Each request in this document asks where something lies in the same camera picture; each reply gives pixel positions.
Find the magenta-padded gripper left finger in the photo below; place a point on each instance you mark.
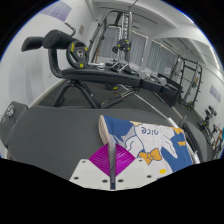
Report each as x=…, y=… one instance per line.
x=90, y=173

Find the black weight plate on machine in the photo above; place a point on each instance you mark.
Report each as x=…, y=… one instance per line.
x=122, y=44

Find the large purple wall poster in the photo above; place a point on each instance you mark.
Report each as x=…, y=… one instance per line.
x=58, y=10

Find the dumbbell rack with dumbbells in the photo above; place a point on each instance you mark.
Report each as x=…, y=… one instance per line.
x=208, y=121

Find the grey window curtains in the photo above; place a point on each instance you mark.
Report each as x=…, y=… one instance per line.
x=160, y=55

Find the silver barbell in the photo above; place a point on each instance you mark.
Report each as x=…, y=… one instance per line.
x=153, y=107

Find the blue cartoon print towel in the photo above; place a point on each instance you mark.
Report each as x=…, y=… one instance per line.
x=150, y=140

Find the black power rack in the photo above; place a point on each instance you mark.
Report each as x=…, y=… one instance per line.
x=199, y=83

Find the black weight plate yellow marks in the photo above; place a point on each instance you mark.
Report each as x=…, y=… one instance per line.
x=71, y=55

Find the black box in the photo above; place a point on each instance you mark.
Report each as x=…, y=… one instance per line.
x=171, y=91

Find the group of floor dumbbells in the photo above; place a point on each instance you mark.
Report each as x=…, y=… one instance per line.
x=153, y=77

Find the small purple wall poster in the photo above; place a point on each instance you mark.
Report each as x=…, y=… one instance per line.
x=215, y=93

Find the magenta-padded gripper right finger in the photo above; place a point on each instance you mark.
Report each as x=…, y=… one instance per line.
x=136, y=171

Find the black bench with leg rollers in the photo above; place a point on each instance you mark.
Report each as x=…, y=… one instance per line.
x=100, y=75

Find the black padded flat weight bench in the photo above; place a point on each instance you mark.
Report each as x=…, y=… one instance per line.
x=50, y=140

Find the small beige wall notice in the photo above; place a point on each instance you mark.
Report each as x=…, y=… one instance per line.
x=81, y=30

